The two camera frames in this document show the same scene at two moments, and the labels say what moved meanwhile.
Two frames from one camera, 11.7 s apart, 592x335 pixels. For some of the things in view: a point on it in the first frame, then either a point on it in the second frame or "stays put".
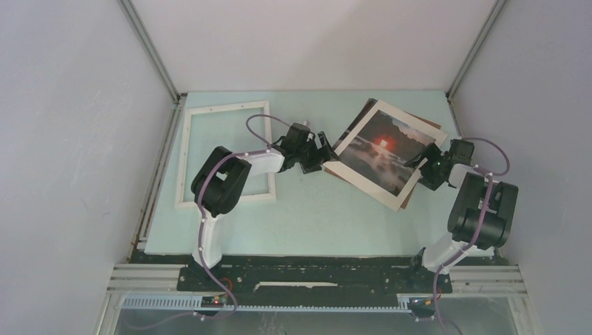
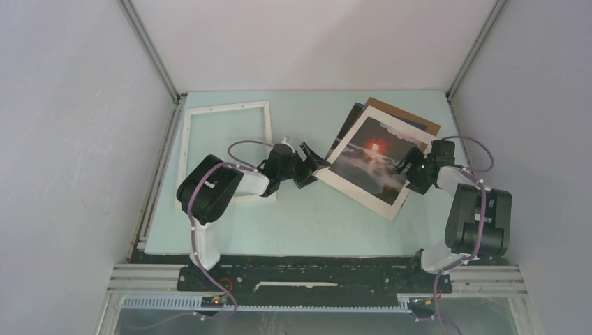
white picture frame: x=184 y=145 stays put
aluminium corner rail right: x=475 y=47 stays put
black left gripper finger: x=311 y=165 → x=304 y=177
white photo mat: x=364 y=184 → x=351 y=191
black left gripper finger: x=328 y=153 → x=307 y=155
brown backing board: x=352 y=121 → x=432 y=128
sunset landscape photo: x=378 y=153 stays put
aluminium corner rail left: x=151 y=50 stays put
